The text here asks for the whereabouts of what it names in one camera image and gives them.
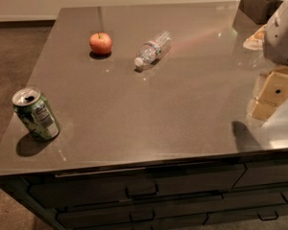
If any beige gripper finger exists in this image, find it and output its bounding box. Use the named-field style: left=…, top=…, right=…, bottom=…
left=251, top=101, right=277, bottom=121

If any clear plastic water bottle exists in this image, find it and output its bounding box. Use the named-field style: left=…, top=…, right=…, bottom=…
left=134, top=31, right=172, bottom=70

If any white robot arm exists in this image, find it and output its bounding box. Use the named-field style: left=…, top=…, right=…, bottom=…
left=243, top=0, right=288, bottom=121

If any dark box with snacks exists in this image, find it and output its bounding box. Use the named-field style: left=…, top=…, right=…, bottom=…
left=239, top=0, right=288, bottom=25

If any dark drawer cabinet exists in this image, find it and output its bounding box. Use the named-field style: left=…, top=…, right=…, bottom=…
left=0, top=152, right=288, bottom=230

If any red apple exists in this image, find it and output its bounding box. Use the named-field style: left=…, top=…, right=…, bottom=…
left=89, top=33, right=112, bottom=56

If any green soda can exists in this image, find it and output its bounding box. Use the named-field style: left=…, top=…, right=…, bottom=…
left=12, top=87, right=60, bottom=141

